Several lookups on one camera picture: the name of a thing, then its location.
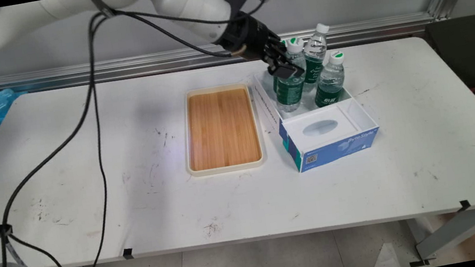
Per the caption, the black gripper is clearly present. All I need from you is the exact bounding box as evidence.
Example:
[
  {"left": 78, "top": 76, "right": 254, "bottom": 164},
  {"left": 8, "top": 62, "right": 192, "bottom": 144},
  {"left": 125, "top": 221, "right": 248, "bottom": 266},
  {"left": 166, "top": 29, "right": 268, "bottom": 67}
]
[{"left": 211, "top": 6, "right": 307, "bottom": 90}]

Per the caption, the green label water bottle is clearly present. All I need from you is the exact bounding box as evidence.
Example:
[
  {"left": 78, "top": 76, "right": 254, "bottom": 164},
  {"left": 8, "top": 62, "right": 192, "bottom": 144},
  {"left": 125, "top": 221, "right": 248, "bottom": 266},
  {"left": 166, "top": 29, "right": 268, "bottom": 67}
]
[
  {"left": 266, "top": 36, "right": 312, "bottom": 100},
  {"left": 297, "top": 22, "right": 338, "bottom": 86},
  {"left": 308, "top": 50, "right": 352, "bottom": 109},
  {"left": 273, "top": 71, "right": 314, "bottom": 115}
]

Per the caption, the blue and white cardboard box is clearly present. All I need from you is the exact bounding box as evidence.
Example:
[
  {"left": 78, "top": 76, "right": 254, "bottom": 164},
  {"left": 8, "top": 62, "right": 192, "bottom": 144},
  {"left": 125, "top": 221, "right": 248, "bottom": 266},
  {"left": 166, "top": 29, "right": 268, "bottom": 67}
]
[{"left": 251, "top": 55, "right": 385, "bottom": 178}]

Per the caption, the bamboo tray with cream rim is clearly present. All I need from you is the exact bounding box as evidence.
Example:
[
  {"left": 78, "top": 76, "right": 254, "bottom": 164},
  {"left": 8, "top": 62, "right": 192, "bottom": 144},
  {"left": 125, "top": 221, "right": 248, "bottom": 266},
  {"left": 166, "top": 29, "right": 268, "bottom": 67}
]
[{"left": 176, "top": 81, "right": 266, "bottom": 178}]

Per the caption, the dark grey chair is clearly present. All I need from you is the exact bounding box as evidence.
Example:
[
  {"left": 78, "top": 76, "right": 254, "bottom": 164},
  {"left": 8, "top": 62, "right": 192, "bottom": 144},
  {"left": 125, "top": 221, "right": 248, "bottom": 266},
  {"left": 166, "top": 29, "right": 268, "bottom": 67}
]
[{"left": 423, "top": 15, "right": 475, "bottom": 96}]

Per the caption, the horizontal aluminium rail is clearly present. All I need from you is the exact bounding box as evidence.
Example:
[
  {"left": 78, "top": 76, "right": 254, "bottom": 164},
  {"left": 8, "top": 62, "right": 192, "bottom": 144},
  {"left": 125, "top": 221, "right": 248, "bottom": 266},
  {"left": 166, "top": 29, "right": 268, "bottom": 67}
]
[{"left": 0, "top": 10, "right": 440, "bottom": 99}]

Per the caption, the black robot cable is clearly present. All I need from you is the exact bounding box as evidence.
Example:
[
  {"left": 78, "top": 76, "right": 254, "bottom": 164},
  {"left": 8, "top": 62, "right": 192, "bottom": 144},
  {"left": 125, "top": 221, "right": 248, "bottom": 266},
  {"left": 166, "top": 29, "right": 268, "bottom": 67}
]
[
  {"left": 0, "top": 0, "right": 309, "bottom": 267},
  {"left": 0, "top": 0, "right": 281, "bottom": 267}
]

